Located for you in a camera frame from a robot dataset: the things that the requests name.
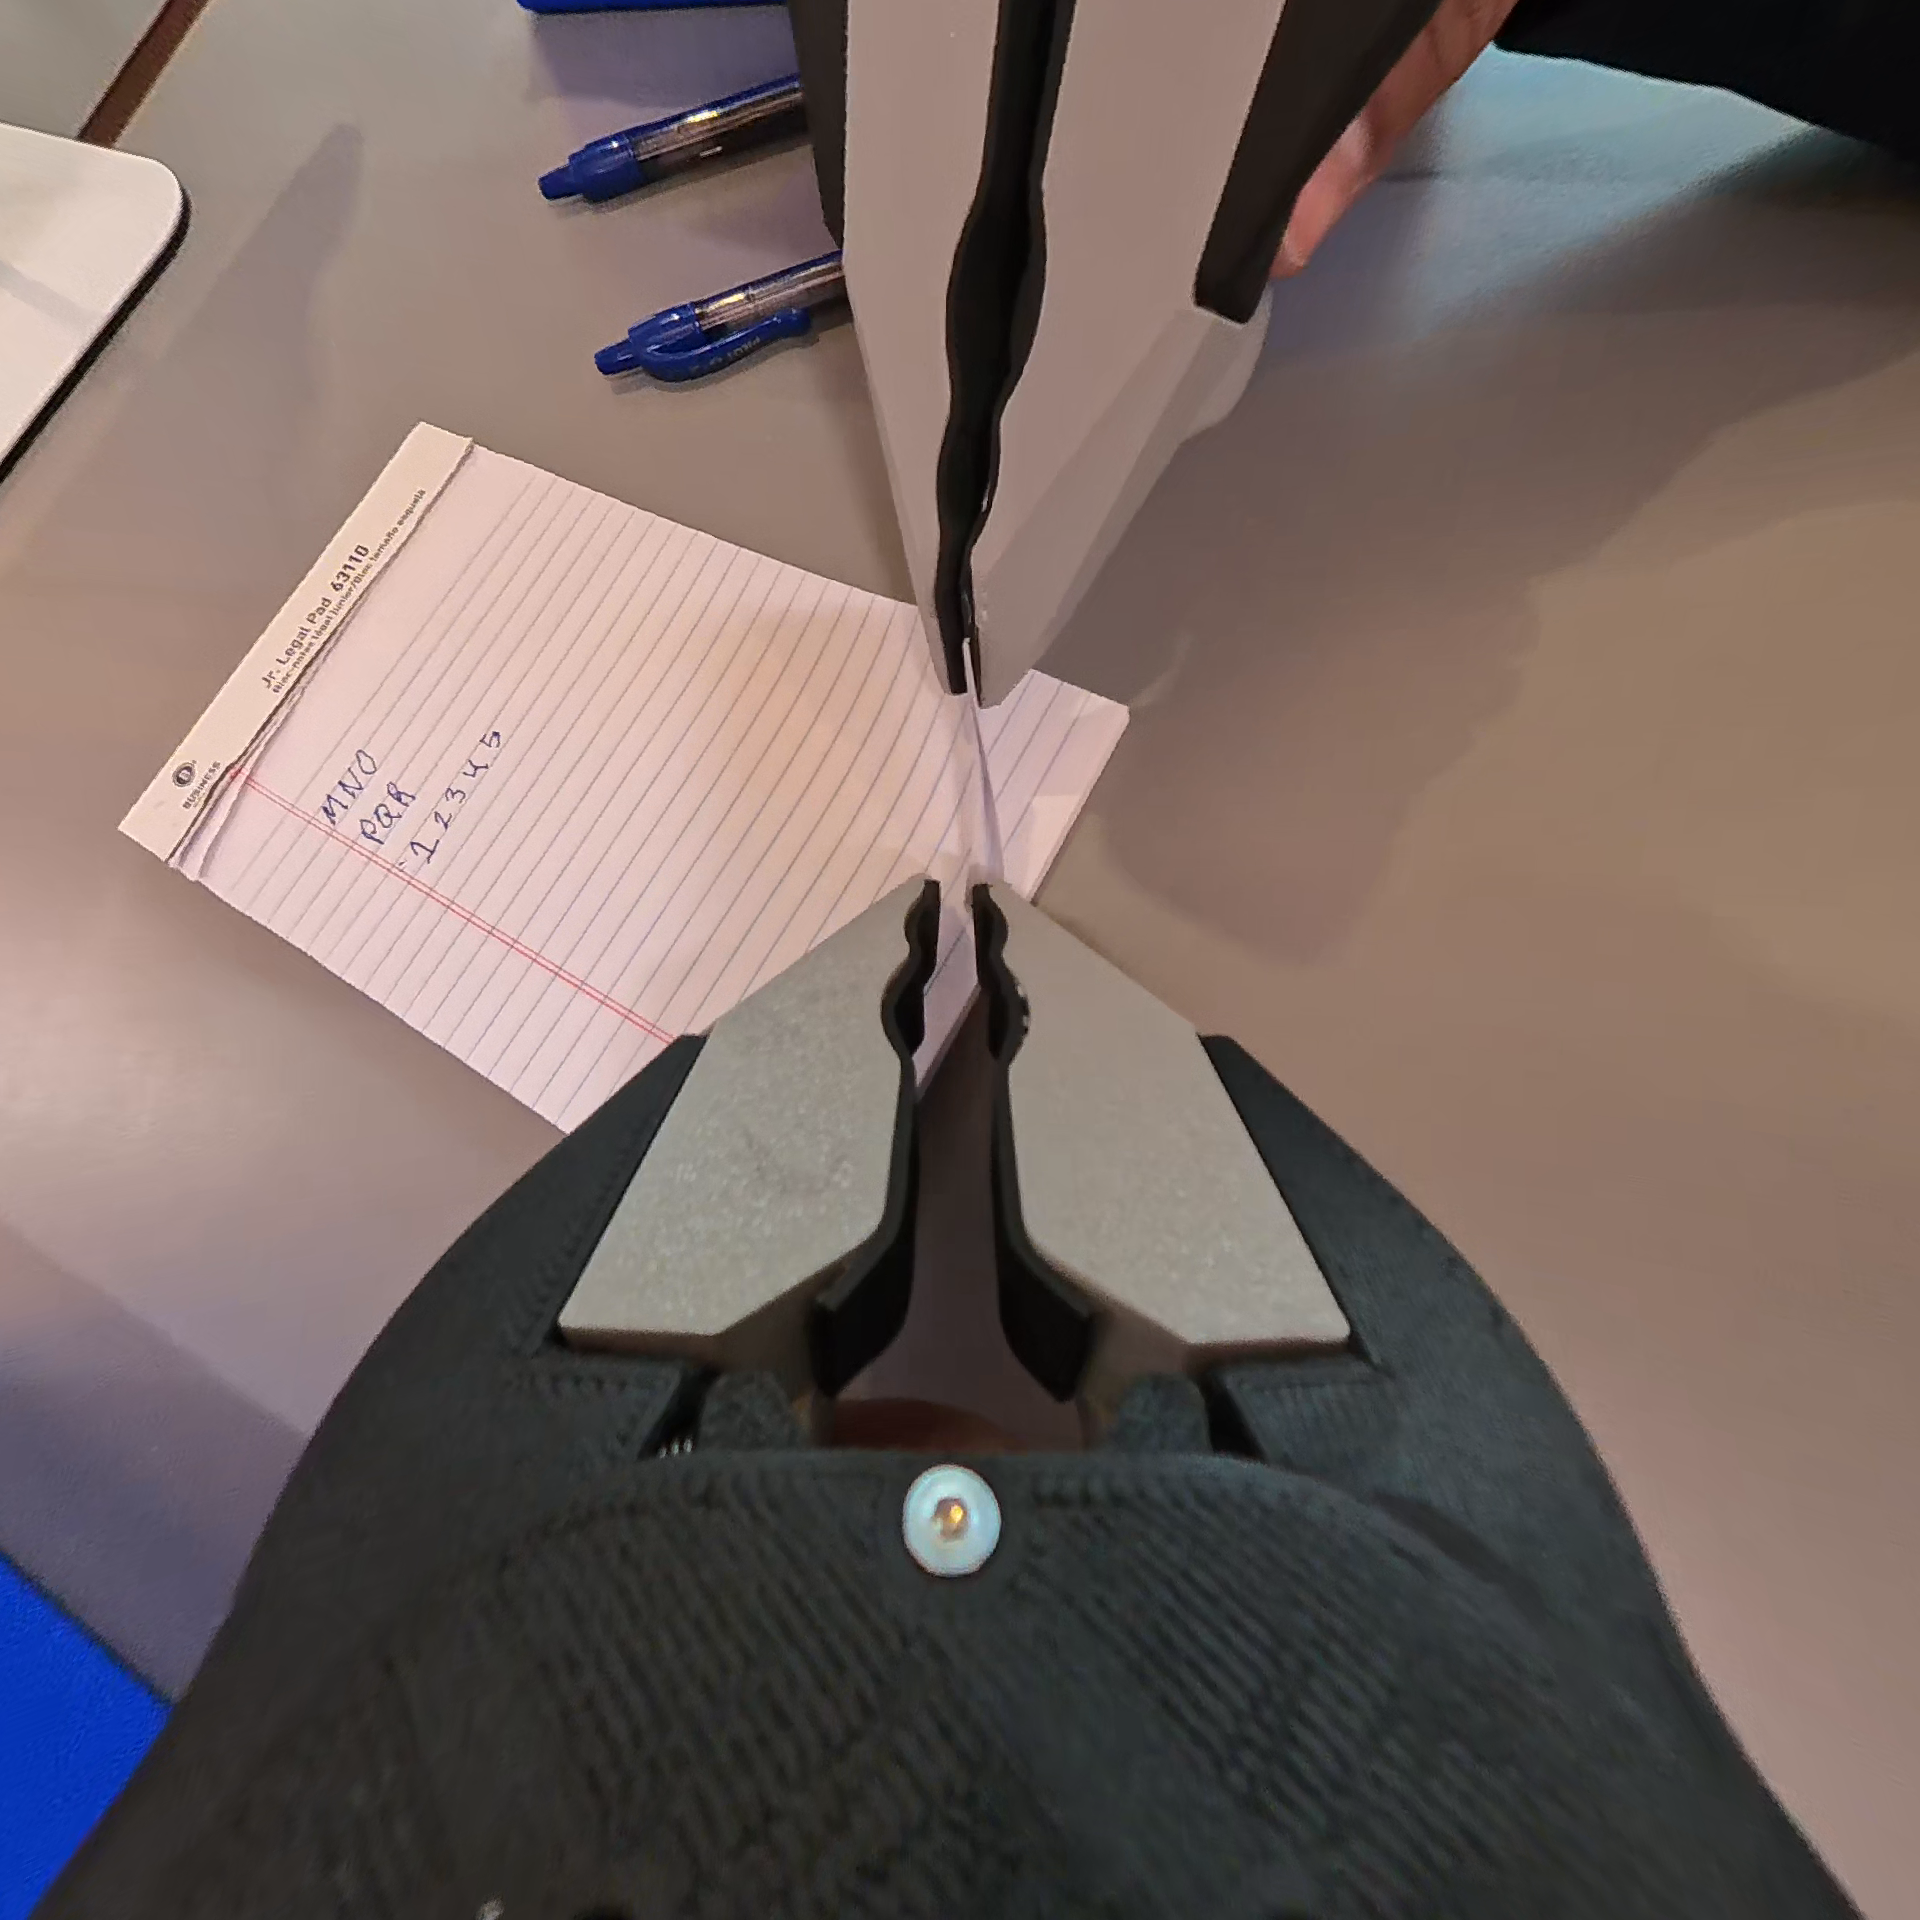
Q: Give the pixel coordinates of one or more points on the handwritten lined paper sheet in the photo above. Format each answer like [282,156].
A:
[599,781]

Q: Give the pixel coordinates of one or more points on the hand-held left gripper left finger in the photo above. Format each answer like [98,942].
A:
[722,1201]

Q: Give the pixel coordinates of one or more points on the person's right forearm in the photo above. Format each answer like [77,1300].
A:
[1725,60]

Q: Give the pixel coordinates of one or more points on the blue retractable pen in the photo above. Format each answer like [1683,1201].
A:
[661,143]
[722,318]

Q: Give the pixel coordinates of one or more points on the person's right hand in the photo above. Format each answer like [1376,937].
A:
[1395,120]

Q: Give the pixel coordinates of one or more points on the white lined legal pad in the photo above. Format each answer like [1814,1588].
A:
[300,645]

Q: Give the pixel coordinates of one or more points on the blue plastic bin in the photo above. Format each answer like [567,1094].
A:
[61,1771]

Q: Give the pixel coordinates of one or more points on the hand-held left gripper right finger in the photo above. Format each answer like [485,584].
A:
[1141,1201]

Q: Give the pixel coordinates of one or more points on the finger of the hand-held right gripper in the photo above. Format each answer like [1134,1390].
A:
[892,300]
[1141,375]

